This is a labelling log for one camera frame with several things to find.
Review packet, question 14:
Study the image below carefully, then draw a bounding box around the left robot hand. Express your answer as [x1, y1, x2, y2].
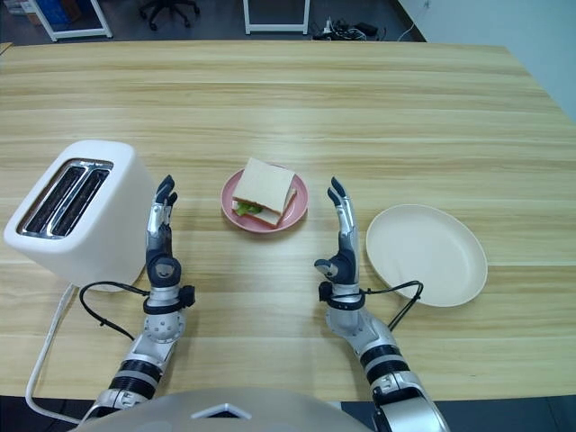
[144, 175, 185, 292]

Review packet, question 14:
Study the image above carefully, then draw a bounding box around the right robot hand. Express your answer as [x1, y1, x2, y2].
[313, 175, 361, 289]

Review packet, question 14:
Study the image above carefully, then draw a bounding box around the pink plate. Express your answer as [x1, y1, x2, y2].
[220, 167, 310, 234]

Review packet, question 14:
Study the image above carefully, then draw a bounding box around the cream plate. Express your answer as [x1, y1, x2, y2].
[364, 203, 489, 309]

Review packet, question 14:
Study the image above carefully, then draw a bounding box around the bread slice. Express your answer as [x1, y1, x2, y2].
[232, 187, 299, 228]
[231, 157, 296, 213]

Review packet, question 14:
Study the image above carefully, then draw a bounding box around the cream toaster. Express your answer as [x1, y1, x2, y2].
[3, 139, 150, 288]

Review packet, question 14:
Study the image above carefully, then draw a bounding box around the robot body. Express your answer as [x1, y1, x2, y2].
[67, 388, 375, 432]

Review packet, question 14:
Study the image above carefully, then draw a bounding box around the black office chair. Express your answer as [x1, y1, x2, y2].
[138, 0, 202, 32]

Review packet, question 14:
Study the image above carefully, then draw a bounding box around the black cable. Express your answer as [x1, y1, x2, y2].
[78, 281, 151, 341]
[330, 280, 425, 329]

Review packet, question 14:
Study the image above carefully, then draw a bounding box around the white cord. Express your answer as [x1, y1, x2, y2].
[25, 283, 82, 425]

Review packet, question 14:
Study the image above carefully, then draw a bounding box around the white table frame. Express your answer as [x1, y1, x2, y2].
[243, 0, 311, 35]
[33, 0, 113, 42]

